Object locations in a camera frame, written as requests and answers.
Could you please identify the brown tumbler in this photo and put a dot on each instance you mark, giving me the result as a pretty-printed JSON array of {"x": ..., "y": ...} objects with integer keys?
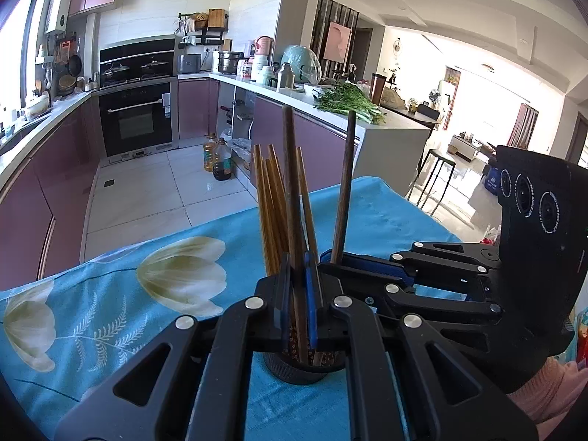
[{"x": 377, "y": 88}]

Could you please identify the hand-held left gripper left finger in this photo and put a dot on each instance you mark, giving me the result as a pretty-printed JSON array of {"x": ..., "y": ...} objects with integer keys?
[{"x": 280, "y": 294}]

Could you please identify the silver toaster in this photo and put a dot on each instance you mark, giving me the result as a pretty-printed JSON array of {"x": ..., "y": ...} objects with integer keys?
[{"x": 189, "y": 63}]

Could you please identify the kitchen window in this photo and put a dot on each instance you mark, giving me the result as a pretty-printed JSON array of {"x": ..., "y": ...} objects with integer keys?
[{"x": 11, "y": 55}]

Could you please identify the blue floral tablecloth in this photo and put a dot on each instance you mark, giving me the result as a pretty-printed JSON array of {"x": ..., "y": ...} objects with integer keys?
[{"x": 92, "y": 294}]

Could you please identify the pink kitchen base cabinet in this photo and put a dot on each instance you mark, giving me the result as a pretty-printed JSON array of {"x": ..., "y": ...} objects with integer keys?
[
  {"x": 46, "y": 183},
  {"x": 321, "y": 147}
]

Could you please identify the person's right forearm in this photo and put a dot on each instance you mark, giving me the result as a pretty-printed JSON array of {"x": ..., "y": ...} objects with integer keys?
[{"x": 546, "y": 390}]

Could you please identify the black metal stool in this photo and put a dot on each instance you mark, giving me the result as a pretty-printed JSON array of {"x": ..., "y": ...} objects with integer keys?
[{"x": 438, "y": 156}]

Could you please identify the white plastic bag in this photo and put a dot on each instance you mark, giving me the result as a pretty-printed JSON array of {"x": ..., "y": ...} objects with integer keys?
[{"x": 240, "y": 149}]

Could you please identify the bundle of wooden chopsticks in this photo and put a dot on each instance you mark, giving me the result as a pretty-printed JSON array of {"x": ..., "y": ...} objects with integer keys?
[{"x": 268, "y": 202}]

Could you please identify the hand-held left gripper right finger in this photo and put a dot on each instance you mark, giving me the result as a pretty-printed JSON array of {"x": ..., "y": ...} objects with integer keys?
[{"x": 312, "y": 303}]

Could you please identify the black lidded pot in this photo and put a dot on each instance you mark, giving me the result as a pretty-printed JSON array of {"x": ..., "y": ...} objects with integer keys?
[
  {"x": 154, "y": 66},
  {"x": 116, "y": 71}
]

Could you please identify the dark brown patterned chopstick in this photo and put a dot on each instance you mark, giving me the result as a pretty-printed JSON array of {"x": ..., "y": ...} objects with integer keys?
[
  {"x": 291, "y": 170},
  {"x": 344, "y": 183}
]

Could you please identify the steel thermos bottle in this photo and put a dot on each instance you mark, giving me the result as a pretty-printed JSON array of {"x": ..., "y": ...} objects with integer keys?
[{"x": 285, "y": 77}]

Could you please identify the pink electric kettle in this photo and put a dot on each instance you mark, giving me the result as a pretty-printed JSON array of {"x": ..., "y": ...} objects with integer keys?
[{"x": 264, "y": 47}]

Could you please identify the black mesh cup holder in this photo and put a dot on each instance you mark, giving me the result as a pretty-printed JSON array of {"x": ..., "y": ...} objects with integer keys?
[{"x": 294, "y": 374}]

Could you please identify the white jar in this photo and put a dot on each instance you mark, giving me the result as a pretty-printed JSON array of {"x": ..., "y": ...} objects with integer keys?
[{"x": 261, "y": 71}]

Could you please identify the black wall rack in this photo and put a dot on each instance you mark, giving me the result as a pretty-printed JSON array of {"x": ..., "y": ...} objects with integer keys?
[{"x": 202, "y": 36}]

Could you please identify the dark sauce bottle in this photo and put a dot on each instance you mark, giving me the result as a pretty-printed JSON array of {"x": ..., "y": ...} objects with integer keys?
[{"x": 222, "y": 163}]

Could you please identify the wooden cutting board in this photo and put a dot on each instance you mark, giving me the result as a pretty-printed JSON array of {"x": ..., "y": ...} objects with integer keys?
[{"x": 217, "y": 17}]

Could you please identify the brown round bowl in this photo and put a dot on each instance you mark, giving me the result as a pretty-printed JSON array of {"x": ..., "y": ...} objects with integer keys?
[{"x": 66, "y": 84}]

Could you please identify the pink wall picture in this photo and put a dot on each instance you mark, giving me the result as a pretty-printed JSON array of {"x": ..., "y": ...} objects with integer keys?
[{"x": 337, "y": 41}]

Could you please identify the green leafy vegetables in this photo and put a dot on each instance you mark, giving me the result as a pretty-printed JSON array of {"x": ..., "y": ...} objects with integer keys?
[{"x": 349, "y": 101}]

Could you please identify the white wall water heater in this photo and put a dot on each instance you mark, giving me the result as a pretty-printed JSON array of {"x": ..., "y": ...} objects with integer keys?
[{"x": 59, "y": 9}]

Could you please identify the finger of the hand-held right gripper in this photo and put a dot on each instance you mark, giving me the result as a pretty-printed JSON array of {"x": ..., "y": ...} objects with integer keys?
[
  {"x": 367, "y": 264},
  {"x": 349, "y": 273}
]

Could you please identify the black built-in stove oven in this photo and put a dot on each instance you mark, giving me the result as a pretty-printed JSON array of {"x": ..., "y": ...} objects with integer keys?
[{"x": 138, "y": 119}]

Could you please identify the black hanging wok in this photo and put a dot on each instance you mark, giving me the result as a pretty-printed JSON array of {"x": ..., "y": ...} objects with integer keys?
[{"x": 75, "y": 64}]

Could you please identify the white lidded pot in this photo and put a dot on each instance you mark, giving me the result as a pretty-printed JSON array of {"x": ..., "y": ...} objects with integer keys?
[{"x": 36, "y": 109}]

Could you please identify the steel stockpot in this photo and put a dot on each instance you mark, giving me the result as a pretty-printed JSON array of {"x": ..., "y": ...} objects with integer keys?
[{"x": 229, "y": 63}]

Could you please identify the dark slatted room divider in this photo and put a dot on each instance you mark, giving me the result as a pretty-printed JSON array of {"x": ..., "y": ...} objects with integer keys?
[{"x": 319, "y": 32}]

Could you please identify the round wall clock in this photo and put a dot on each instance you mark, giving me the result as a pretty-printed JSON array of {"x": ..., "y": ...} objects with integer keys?
[{"x": 398, "y": 46}]

